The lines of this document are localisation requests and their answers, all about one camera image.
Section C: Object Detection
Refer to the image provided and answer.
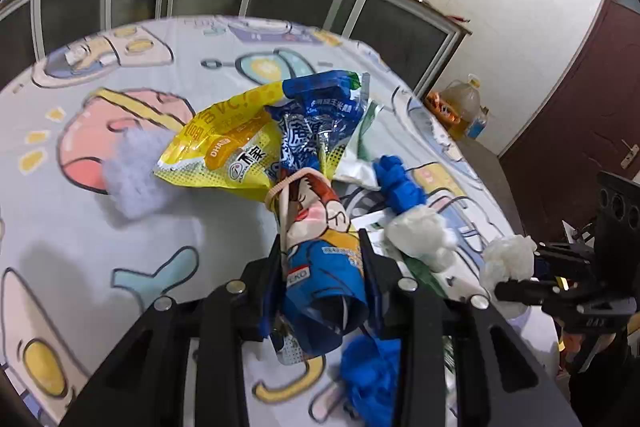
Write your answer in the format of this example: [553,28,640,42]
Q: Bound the blue cartoon snack bag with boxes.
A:
[265,167,369,358]

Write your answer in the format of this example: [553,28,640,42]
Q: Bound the blue glove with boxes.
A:
[340,335,401,427]
[373,155,426,216]

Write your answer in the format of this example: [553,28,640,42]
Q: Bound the yellow snack bag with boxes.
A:
[154,81,286,202]

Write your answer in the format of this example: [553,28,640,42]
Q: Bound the blue snack wrapper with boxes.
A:
[266,70,370,179]

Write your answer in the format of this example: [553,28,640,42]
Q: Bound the green white milk carton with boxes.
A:
[334,101,382,191]

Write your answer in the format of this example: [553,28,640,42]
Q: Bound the kitchen counter cabinet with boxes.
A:
[1,0,470,94]

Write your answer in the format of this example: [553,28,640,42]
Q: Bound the dark red door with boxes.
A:
[500,0,639,241]

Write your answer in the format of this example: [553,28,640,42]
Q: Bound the blue label water bottle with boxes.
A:
[466,106,489,140]

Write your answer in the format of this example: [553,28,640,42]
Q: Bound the brown waste bucket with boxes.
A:
[424,92,461,140]

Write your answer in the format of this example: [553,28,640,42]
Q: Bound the cartoon print tablecloth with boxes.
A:
[1,16,512,426]

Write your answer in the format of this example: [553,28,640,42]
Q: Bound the large cooking oil jug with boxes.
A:
[440,75,480,140]

